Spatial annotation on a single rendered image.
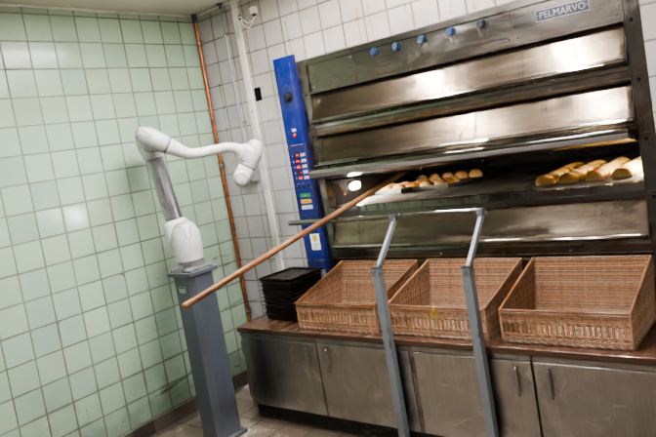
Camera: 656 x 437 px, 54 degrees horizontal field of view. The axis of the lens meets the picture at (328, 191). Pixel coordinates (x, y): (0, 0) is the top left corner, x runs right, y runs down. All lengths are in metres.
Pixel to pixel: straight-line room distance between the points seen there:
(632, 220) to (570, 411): 0.90
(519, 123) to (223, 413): 2.26
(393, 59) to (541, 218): 1.16
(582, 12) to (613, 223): 0.98
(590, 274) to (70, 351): 2.75
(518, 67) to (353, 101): 1.00
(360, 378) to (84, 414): 1.57
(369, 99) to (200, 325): 1.59
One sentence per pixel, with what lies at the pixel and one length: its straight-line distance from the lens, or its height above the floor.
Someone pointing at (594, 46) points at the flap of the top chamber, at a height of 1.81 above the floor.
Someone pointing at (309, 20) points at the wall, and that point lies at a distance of 3.96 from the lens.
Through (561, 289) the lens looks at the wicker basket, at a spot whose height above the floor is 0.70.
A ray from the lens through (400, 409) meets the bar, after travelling 3.32.
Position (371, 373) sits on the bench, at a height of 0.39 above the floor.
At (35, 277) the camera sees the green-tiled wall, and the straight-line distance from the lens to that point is 3.78.
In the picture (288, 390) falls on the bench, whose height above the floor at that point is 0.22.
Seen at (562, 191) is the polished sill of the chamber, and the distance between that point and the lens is 3.27.
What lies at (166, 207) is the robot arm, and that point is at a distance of 3.86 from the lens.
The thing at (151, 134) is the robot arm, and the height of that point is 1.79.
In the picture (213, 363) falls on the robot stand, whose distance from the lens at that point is 3.78.
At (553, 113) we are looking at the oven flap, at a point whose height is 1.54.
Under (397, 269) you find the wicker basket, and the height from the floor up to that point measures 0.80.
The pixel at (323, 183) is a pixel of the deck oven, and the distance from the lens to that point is 3.96.
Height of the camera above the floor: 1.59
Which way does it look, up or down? 4 degrees down
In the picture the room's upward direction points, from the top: 10 degrees counter-clockwise
